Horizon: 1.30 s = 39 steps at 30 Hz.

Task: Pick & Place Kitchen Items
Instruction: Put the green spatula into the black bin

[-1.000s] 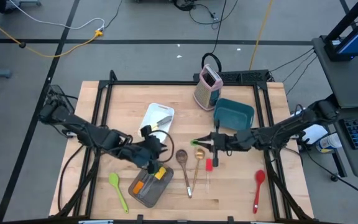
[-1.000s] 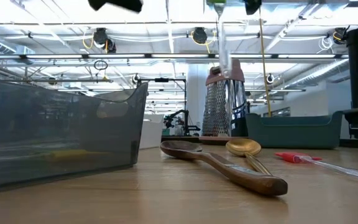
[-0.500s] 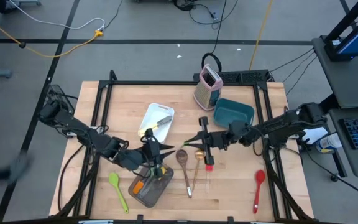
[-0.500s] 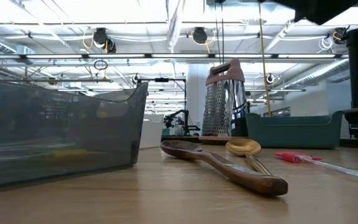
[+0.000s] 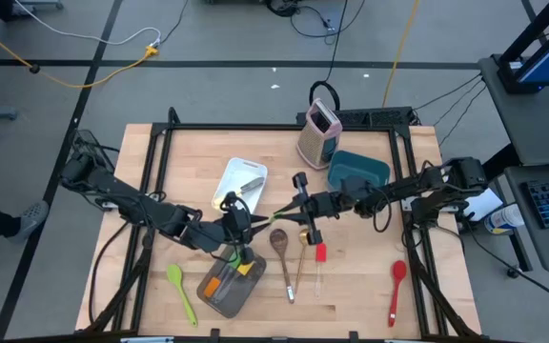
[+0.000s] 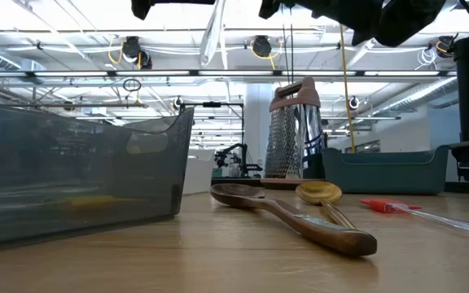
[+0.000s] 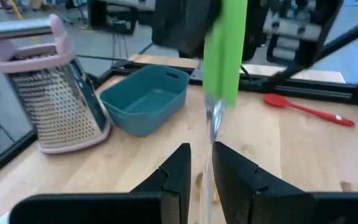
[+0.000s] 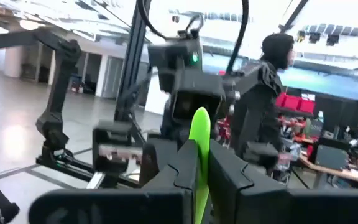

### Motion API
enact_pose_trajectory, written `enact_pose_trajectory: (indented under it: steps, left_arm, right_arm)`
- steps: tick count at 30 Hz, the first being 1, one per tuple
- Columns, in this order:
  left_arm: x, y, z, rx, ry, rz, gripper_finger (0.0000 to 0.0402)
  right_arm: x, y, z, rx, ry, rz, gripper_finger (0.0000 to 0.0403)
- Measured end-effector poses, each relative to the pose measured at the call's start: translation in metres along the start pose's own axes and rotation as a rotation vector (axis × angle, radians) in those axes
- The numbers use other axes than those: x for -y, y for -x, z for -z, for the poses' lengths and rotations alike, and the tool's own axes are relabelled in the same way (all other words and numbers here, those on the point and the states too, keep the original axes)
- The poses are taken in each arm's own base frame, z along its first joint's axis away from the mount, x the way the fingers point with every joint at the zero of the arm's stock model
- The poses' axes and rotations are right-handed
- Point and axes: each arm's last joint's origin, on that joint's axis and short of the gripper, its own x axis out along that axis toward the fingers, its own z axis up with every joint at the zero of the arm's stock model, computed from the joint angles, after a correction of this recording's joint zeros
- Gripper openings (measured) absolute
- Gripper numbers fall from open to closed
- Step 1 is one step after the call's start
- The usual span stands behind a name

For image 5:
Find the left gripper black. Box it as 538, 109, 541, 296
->
213, 190, 276, 266

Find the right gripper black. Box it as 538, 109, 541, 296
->
275, 171, 353, 247

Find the dark wooden spoon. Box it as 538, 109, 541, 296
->
268, 228, 296, 305

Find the gold metal spoon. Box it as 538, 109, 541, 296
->
294, 228, 315, 295

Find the yellow silicone spatula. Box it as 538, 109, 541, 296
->
226, 260, 255, 296

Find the red silicone spatula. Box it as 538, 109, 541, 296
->
315, 242, 328, 299

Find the white plastic bin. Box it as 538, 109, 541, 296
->
211, 156, 269, 216

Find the teal plastic bin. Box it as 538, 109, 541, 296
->
326, 150, 392, 192

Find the orange silicone spatula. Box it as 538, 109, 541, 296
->
203, 273, 237, 306

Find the grey translucent plastic bin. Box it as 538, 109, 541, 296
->
195, 245, 268, 319

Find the green silicone spoon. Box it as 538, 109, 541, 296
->
166, 264, 199, 329

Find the red silicone spoon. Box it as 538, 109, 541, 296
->
388, 259, 409, 329

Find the pink metal box grater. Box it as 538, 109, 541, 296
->
295, 97, 344, 171

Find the black mesh box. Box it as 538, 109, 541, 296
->
70, 129, 116, 166

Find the white paper sheet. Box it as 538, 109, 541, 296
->
459, 189, 504, 223

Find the white plastic bottle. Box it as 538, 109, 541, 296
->
483, 203, 526, 235

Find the black round base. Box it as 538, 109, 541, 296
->
264, 0, 304, 18

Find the black desk leg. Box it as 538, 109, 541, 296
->
488, 142, 522, 172

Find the person's shoe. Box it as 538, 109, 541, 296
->
6, 199, 51, 244

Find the black desk foot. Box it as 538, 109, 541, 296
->
506, 227, 537, 293

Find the grey desk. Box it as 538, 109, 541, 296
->
478, 54, 549, 272

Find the black monitor stand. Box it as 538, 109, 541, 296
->
495, 0, 549, 95

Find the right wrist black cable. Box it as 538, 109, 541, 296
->
372, 199, 396, 235

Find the black aluminium table frame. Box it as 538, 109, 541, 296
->
83, 107, 483, 342

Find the black looped cable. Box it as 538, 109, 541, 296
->
308, 0, 350, 112

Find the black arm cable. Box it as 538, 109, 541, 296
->
87, 221, 131, 326

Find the black floor cable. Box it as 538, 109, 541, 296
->
464, 228, 549, 311
158, 0, 191, 48
289, 0, 370, 47

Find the thin black cable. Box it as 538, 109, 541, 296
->
434, 80, 485, 128
412, 73, 483, 111
438, 85, 488, 147

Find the yellow hanging cable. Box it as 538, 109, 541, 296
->
381, 0, 421, 109

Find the white cable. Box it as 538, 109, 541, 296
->
12, 0, 163, 49

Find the orange extension cable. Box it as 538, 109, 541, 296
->
0, 15, 160, 91

